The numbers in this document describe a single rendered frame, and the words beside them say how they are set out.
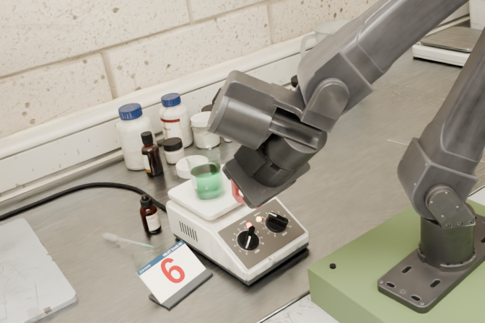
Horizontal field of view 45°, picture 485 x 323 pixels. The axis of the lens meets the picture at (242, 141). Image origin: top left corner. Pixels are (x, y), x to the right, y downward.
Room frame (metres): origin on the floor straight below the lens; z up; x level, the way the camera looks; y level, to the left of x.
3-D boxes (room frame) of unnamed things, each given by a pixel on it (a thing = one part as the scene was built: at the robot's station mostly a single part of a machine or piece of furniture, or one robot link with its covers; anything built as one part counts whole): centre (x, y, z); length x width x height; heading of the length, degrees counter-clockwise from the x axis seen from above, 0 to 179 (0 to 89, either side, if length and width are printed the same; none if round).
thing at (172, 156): (1.11, 0.15, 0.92); 0.04 x 0.04 x 0.04
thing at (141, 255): (0.76, 0.17, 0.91); 0.06 x 0.06 x 0.02
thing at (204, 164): (0.79, 0.06, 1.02); 0.06 x 0.05 x 0.08; 149
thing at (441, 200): (0.58, -0.22, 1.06); 0.09 x 0.06 x 0.06; 177
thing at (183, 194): (0.81, 0.05, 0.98); 0.12 x 0.12 x 0.01; 36
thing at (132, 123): (1.12, 0.22, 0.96); 0.07 x 0.07 x 0.13
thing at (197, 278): (0.70, 0.13, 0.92); 0.09 x 0.06 x 0.04; 135
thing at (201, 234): (0.79, 0.04, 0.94); 0.22 x 0.13 x 0.08; 36
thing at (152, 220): (0.86, 0.18, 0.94); 0.03 x 0.03 x 0.07
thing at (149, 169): (1.07, 0.19, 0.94); 0.04 x 0.04 x 0.09
